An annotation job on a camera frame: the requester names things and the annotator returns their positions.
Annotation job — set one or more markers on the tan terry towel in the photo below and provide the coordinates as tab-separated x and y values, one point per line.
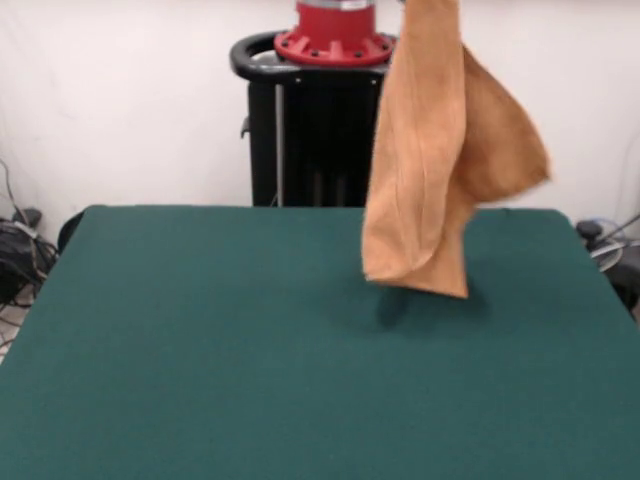
420	150

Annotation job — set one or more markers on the dark green tablecloth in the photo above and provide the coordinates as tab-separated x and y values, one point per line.
200	350

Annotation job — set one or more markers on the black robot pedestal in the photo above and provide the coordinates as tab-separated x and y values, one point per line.
325	150

